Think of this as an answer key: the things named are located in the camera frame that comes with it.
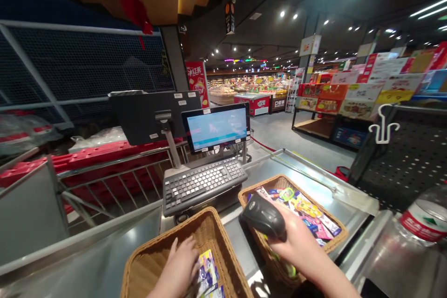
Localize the person's left hand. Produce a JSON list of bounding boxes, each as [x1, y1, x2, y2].
[[167, 235, 201, 291]]

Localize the person's right hand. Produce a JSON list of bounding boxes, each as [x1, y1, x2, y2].
[[264, 201, 331, 271]]

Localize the black barcode scanner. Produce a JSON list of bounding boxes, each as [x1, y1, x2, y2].
[[238, 192, 288, 243]]

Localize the wicker basket with purple packets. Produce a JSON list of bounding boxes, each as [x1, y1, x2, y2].
[[120, 206, 255, 298]]

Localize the pile of purple white packets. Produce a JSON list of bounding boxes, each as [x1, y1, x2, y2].
[[190, 249, 225, 298]]

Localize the pile of colourful snack packets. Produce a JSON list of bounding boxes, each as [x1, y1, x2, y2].
[[246, 186, 343, 247]]

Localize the wicker basket with colourful packets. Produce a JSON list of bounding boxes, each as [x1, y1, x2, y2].
[[237, 174, 349, 290]]

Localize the grey till keyboard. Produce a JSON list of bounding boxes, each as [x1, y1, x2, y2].
[[163, 156, 249, 217]]

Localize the metal railing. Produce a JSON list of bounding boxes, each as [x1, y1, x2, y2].
[[48, 144, 191, 229]]

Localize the till touchscreen monitor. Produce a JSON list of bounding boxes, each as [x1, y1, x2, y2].
[[181, 102, 251, 155]]

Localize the black customer display on stand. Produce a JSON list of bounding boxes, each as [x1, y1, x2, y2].
[[108, 90, 203, 169]]

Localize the red chest freezer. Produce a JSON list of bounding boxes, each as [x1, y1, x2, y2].
[[233, 92, 272, 117]]

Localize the black perforated metal panel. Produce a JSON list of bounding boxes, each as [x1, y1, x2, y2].
[[348, 103, 447, 213]]

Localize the clear water bottle red label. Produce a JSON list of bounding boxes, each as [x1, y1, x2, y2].
[[399, 185, 447, 247]]

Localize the white plastic hook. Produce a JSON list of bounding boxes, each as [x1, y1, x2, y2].
[[368, 103, 401, 144]]

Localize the red drink banner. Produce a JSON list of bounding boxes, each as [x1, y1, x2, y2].
[[184, 61, 211, 109]]

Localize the shelf of gift boxes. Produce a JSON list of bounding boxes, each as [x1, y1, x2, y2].
[[291, 41, 447, 153]]

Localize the clear plastic bags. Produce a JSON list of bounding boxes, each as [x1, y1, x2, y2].
[[0, 108, 128, 157]]

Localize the hanging ceiling sign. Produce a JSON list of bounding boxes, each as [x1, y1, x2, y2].
[[224, 0, 237, 36]]

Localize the red hanging decoration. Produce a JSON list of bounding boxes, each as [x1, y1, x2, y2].
[[120, 0, 155, 51]]

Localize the red barrier rope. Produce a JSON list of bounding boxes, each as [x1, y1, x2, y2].
[[249, 135, 277, 153]]

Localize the wire mesh fence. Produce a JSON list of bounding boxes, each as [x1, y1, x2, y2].
[[0, 20, 176, 128]]

